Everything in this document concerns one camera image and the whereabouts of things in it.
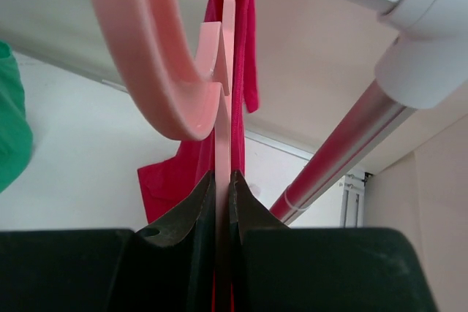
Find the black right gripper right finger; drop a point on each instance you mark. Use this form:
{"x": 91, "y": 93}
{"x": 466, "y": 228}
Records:
{"x": 276, "y": 268}

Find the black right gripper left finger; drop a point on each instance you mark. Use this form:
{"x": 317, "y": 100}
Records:
{"x": 166, "y": 266}

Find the red t shirt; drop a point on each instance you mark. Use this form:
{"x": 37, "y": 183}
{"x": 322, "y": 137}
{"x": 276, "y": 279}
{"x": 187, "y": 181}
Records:
{"x": 163, "y": 185}

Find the pink hanger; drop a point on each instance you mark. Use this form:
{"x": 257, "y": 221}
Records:
{"x": 184, "y": 95}

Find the green t shirt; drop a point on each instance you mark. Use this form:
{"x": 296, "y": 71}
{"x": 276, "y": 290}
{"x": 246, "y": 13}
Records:
{"x": 16, "y": 134}

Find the metal clothes rack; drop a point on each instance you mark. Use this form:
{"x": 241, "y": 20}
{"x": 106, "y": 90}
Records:
{"x": 424, "y": 65}

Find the aluminium rail right side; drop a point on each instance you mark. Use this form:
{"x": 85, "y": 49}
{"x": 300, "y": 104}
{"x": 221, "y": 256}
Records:
{"x": 353, "y": 196}

